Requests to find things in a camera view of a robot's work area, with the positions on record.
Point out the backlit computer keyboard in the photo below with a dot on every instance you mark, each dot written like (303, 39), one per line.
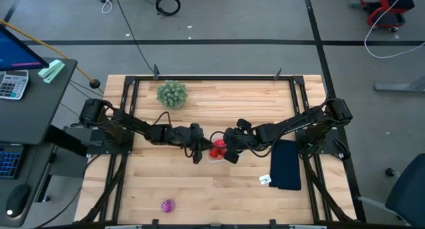
(9, 162)

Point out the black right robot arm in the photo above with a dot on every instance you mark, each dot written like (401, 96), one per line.
(292, 122)

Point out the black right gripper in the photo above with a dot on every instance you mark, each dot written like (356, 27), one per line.
(237, 139)

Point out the red and black cart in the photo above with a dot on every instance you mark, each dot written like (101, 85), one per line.
(382, 5)

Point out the yellow pole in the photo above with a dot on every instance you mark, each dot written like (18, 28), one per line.
(43, 44)

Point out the computer monitor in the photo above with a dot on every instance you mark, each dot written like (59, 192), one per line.
(16, 54)

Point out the grey table foot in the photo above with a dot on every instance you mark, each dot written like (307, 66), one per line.
(398, 87)

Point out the green potted succulent plant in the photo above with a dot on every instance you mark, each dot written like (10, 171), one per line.
(172, 94)

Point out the mint green stapler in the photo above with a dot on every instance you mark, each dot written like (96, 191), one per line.
(51, 70)

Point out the white paper tag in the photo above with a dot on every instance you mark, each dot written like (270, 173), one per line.
(265, 179)

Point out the dark blue cloth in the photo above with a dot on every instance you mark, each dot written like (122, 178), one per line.
(285, 169)

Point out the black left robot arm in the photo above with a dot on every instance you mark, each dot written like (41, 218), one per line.
(139, 126)

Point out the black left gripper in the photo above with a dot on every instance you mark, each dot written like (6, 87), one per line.
(194, 136)

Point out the grey desk calculator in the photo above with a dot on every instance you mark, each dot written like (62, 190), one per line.
(12, 84)

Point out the black round pole base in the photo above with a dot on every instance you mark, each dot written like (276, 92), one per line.
(94, 83)

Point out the black computer mouse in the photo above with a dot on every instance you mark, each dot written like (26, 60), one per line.
(18, 199)

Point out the purple spiky ball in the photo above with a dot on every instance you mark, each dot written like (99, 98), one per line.
(168, 205)

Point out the black desk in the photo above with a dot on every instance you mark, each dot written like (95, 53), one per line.
(40, 113)

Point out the clear plastic tupperware container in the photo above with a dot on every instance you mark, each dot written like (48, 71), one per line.
(216, 160)

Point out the dark blue office chair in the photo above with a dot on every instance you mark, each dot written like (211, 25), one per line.
(408, 192)

